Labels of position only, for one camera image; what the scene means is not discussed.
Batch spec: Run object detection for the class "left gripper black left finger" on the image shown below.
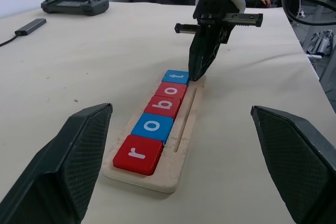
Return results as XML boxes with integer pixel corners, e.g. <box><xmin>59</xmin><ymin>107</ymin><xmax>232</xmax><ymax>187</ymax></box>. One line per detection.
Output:
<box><xmin>0</xmin><ymin>102</ymin><xmax>114</xmax><ymax>224</ymax></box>

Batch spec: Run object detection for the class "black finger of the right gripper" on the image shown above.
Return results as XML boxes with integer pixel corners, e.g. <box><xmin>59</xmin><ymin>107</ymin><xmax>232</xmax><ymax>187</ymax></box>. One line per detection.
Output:
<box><xmin>188</xmin><ymin>24</ymin><xmax>211</xmax><ymax>82</ymax></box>
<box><xmin>201</xmin><ymin>24</ymin><xmax>229</xmax><ymax>80</ymax></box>

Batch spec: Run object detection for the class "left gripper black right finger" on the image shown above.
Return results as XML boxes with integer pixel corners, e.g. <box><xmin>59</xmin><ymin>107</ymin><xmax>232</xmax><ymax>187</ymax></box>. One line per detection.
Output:
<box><xmin>250</xmin><ymin>105</ymin><xmax>336</xmax><ymax>224</ymax></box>

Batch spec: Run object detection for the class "blue letter tile t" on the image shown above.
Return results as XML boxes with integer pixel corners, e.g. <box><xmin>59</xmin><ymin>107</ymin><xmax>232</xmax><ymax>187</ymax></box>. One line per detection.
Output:
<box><xmin>161</xmin><ymin>69</ymin><xmax>191</xmax><ymax>86</ymax></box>

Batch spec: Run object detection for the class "red letter tile o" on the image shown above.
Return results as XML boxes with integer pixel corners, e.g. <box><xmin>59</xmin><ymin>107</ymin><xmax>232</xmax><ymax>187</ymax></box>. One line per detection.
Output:
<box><xmin>154</xmin><ymin>82</ymin><xmax>188</xmax><ymax>101</ymax></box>

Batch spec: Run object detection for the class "red letter tile b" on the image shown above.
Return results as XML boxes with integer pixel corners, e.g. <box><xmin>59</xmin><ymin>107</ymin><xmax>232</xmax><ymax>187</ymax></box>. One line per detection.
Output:
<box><xmin>143</xmin><ymin>94</ymin><xmax>183</xmax><ymax>120</ymax></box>

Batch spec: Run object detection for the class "red letter tile r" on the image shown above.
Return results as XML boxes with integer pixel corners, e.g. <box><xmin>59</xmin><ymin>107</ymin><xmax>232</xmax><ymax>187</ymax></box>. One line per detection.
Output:
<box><xmin>112</xmin><ymin>134</ymin><xmax>164</xmax><ymax>176</ymax></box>

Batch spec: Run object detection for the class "blue letter tile o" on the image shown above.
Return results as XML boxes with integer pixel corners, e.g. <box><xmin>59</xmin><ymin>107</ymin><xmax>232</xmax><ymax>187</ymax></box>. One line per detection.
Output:
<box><xmin>130</xmin><ymin>112</ymin><xmax>174</xmax><ymax>144</ymax></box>

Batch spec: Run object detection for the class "wooden letter tray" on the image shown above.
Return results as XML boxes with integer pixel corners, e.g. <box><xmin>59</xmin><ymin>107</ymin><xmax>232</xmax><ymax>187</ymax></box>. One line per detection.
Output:
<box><xmin>102</xmin><ymin>70</ymin><xmax>207</xmax><ymax>194</ymax></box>

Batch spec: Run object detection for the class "crumpled grey plastic bag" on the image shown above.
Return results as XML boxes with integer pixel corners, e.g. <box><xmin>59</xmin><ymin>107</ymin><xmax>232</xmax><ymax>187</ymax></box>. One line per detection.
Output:
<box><xmin>305</xmin><ymin>30</ymin><xmax>336</xmax><ymax>58</ymax></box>

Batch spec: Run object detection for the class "dark grey handheld controller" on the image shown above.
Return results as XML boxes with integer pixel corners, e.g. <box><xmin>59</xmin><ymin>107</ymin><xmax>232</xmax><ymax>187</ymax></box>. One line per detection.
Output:
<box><xmin>40</xmin><ymin>0</ymin><xmax>110</xmax><ymax>17</ymax></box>

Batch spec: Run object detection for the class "grey usb hub with cable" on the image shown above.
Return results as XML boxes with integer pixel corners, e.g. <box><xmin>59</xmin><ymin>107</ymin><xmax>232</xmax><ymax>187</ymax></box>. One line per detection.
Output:
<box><xmin>0</xmin><ymin>18</ymin><xmax>47</xmax><ymax>48</ymax></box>

